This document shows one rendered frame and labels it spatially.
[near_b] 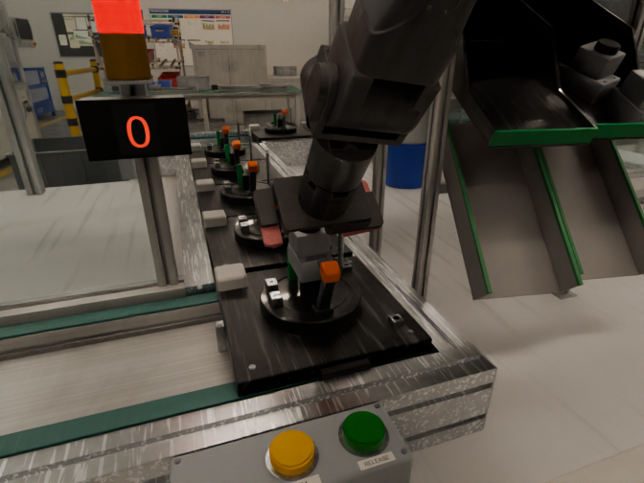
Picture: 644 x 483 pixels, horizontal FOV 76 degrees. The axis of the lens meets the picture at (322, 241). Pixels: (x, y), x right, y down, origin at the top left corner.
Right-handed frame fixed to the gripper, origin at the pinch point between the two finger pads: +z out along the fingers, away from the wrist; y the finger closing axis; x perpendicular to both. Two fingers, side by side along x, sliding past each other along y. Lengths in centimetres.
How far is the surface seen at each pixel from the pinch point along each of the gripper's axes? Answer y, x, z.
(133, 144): 19.5, -14.4, -3.0
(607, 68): -42.0, -10.6, -15.7
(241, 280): 8.4, 0.2, 11.7
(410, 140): -58, -52, 52
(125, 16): 17.7, -23.6, -13.3
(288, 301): 3.6, 6.5, 5.5
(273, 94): -106, -358, 343
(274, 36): -236, -817, 628
